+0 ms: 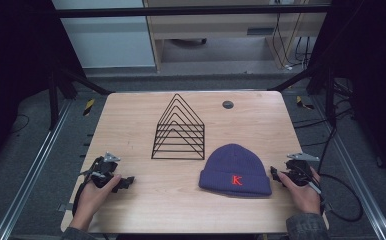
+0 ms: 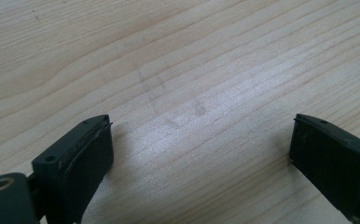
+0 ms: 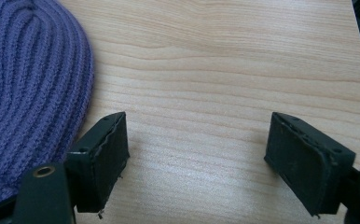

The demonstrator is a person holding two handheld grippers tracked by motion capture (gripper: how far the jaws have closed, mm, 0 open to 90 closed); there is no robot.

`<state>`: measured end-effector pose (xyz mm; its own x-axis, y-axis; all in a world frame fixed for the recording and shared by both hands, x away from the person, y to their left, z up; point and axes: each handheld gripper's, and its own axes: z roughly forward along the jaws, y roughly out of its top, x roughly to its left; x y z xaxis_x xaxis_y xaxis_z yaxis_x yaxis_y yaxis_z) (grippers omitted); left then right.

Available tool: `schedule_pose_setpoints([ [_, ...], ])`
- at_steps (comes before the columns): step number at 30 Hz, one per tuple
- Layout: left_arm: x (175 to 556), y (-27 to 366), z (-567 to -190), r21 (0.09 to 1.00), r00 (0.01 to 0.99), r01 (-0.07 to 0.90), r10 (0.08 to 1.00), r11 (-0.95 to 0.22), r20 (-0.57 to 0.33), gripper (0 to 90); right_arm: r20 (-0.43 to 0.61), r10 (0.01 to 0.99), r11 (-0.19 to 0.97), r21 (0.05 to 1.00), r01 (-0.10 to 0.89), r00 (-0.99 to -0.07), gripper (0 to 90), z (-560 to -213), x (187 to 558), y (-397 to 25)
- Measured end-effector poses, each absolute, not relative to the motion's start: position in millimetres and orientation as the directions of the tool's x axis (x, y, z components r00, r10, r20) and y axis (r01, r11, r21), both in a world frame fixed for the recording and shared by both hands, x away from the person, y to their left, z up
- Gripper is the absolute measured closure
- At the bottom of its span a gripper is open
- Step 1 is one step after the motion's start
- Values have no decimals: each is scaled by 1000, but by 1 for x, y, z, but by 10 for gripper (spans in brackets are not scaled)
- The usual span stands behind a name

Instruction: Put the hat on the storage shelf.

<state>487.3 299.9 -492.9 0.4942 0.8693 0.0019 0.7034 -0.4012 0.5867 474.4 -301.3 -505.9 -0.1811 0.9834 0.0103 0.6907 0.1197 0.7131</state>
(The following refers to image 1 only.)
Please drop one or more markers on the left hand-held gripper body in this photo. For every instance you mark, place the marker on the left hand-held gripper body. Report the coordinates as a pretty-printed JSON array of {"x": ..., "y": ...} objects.
[{"x": 101, "y": 174}]

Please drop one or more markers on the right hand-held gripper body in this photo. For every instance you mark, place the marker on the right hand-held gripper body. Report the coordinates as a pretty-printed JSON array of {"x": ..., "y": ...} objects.
[{"x": 300, "y": 170}]

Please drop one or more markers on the purple knit beanie hat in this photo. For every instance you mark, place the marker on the purple knit beanie hat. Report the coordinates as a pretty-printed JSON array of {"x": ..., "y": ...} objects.
[{"x": 235, "y": 171}]

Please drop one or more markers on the person's left hand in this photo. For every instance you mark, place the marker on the person's left hand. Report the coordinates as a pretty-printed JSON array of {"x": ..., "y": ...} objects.
[{"x": 92, "y": 200}]

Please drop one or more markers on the person's right hand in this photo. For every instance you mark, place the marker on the person's right hand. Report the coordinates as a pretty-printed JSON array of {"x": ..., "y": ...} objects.
[{"x": 301, "y": 198}]

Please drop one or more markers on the yellow black striped tape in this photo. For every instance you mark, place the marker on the yellow black striped tape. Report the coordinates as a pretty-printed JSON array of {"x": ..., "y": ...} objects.
[
  {"x": 303, "y": 103},
  {"x": 88, "y": 107}
]

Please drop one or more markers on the grey round table grommet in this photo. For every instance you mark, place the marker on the grey round table grommet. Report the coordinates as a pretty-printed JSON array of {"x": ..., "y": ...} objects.
[{"x": 228, "y": 104}]

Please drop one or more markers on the black metal stand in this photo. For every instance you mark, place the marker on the black metal stand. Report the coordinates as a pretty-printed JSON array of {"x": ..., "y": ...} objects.
[
  {"x": 64, "y": 83},
  {"x": 324, "y": 83}
]

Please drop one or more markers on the black curtain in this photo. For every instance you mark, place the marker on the black curtain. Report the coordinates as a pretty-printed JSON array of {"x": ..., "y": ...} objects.
[
  {"x": 374, "y": 66},
  {"x": 14, "y": 66}
]

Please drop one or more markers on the white cabinet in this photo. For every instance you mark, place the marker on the white cabinet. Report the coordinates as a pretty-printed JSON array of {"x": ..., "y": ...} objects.
[{"x": 107, "y": 40}]

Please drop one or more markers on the light wooden desk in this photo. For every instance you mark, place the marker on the light wooden desk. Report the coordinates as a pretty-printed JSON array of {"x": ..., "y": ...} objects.
[{"x": 214, "y": 26}]

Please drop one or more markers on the aluminium floor rail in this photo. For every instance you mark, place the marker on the aluminium floor rail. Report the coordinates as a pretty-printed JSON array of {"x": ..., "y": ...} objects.
[
  {"x": 31, "y": 173},
  {"x": 361, "y": 180}
]

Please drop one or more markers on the black horizontal frame bar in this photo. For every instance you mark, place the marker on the black horizontal frame bar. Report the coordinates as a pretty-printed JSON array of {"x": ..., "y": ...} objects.
[{"x": 181, "y": 11}]

